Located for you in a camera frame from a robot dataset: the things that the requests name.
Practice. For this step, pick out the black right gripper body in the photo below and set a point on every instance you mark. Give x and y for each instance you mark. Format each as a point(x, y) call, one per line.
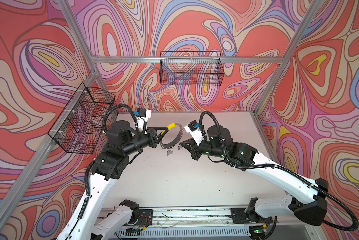
point(207, 148)

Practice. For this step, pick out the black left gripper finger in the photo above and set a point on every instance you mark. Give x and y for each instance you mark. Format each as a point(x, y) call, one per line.
point(161, 135)
point(161, 130)

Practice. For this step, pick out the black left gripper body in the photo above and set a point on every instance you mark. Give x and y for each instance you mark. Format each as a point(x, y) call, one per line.
point(148, 140)

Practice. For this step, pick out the large keyring with yellow sleeve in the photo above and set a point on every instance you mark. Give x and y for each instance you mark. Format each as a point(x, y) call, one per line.
point(173, 137)

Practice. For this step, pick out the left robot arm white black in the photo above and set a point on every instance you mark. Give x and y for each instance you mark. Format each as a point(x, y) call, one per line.
point(105, 170)

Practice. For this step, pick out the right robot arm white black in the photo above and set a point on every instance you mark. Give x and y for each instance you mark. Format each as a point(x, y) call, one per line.
point(306, 199)

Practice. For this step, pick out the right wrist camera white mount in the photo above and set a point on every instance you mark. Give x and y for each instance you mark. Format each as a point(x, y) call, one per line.
point(198, 134)

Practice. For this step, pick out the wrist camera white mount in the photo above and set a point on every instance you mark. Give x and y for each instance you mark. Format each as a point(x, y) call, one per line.
point(198, 134)
point(142, 116)

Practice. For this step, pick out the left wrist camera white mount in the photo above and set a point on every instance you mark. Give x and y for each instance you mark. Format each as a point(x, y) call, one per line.
point(142, 116)

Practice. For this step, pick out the black wire basket back wall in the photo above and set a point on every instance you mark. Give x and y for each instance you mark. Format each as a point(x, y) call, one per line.
point(195, 68)

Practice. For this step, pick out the black wire basket wall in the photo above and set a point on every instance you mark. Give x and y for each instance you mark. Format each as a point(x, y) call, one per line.
point(81, 126)
point(195, 68)

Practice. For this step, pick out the black wire basket left wall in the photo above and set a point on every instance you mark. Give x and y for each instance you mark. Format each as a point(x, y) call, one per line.
point(81, 126)

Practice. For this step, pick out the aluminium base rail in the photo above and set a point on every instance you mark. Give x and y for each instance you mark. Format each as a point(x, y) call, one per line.
point(196, 223)

